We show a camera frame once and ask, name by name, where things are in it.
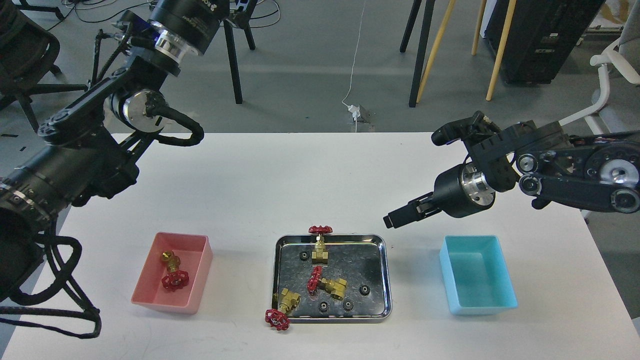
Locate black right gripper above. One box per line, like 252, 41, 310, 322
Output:
382, 164, 496, 229

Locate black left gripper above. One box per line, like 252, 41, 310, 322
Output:
149, 0, 230, 55

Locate brass valve red handle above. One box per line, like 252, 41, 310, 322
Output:
264, 288, 301, 331
160, 251, 190, 291
306, 265, 348, 301
308, 225, 333, 265

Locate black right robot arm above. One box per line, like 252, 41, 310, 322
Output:
383, 111, 640, 228

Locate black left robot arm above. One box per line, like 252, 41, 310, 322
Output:
1, 0, 230, 339

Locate blue plastic box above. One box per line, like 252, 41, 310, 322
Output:
439, 235, 519, 316

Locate pink plastic box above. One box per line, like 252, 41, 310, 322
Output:
131, 232, 213, 314

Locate metal tray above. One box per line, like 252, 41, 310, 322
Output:
270, 234, 393, 323

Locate black office chair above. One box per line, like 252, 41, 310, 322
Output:
0, 0, 88, 132

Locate black and wood easel legs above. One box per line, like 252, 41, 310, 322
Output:
399, 0, 518, 109

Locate black floor cables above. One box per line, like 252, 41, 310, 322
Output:
60, 0, 283, 31

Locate brass valve top red handle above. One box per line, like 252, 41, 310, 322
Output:
308, 225, 333, 265

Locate white power adapter with cable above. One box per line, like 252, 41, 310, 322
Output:
341, 0, 368, 133

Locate brass valve bottom red handle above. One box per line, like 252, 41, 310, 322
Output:
264, 288, 301, 331

